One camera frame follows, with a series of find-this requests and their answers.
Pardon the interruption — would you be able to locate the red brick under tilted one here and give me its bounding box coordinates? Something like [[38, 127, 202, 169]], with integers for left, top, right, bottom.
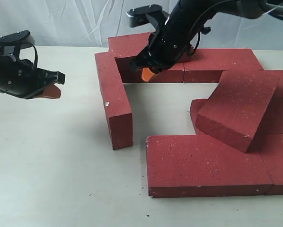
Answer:
[[190, 98, 283, 135]]

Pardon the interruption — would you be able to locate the pale blue backdrop cloth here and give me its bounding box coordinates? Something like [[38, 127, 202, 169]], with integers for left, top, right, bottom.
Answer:
[[0, 0, 283, 50]]

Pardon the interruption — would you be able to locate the red brick back row left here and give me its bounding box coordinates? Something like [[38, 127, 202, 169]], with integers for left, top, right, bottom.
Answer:
[[115, 56, 185, 83]]

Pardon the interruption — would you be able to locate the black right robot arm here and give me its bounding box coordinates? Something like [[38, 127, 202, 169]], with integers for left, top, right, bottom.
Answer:
[[126, 0, 283, 82]]

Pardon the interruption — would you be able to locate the red brick back row middle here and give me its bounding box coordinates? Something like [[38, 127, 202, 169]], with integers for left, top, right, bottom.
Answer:
[[183, 48, 264, 83]]

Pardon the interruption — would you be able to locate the red brick row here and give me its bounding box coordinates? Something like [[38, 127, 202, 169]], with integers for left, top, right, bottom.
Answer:
[[183, 48, 264, 83], [115, 56, 185, 83]]

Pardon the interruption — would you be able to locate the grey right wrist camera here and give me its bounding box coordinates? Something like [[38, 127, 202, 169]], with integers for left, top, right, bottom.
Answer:
[[126, 4, 169, 29]]

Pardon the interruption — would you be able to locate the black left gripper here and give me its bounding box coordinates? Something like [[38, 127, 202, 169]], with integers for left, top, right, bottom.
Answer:
[[0, 54, 65, 99]]

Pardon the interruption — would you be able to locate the long red brick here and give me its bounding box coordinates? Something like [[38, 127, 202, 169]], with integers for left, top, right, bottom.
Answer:
[[95, 52, 133, 150]]

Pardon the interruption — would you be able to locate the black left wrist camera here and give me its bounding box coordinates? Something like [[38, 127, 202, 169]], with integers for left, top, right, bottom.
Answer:
[[0, 30, 35, 60]]

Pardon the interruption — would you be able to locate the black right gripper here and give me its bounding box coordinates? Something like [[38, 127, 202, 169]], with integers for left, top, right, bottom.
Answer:
[[130, 14, 198, 82]]

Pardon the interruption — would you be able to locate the large red brick front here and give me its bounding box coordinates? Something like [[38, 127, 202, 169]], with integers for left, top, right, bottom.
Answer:
[[146, 135, 273, 198]]

